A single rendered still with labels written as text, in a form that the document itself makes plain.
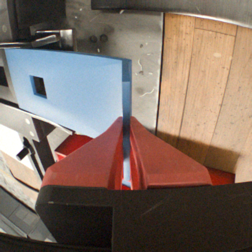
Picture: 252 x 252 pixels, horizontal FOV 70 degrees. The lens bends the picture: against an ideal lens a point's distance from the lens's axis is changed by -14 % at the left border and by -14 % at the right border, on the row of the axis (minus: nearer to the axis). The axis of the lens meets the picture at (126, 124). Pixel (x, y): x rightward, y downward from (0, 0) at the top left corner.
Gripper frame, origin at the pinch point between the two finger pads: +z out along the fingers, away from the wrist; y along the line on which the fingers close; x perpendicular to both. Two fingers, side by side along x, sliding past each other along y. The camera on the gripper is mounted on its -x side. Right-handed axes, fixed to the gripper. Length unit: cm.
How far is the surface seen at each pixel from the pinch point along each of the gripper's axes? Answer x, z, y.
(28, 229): 427, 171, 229
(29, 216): 425, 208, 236
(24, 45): -4.2, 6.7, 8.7
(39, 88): 1.9, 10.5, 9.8
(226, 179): 12.0, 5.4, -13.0
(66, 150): 12.1, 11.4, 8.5
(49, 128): 7.6, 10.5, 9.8
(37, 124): 5.8, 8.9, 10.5
